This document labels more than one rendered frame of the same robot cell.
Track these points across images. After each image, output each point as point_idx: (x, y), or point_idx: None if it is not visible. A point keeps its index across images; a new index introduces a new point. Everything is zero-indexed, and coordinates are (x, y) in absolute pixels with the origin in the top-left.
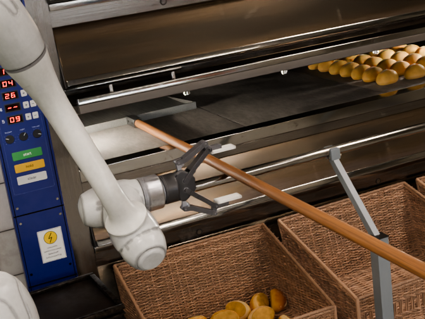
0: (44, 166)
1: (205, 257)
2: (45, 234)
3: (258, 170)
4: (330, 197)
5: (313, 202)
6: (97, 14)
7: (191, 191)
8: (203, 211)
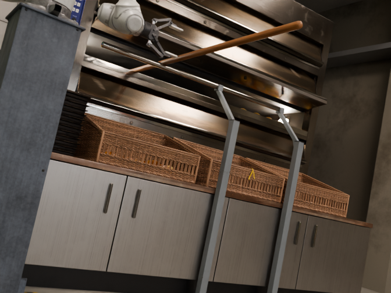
0: None
1: (130, 135)
2: None
3: (182, 72)
4: (202, 144)
5: (192, 142)
6: None
7: (155, 36)
8: (156, 51)
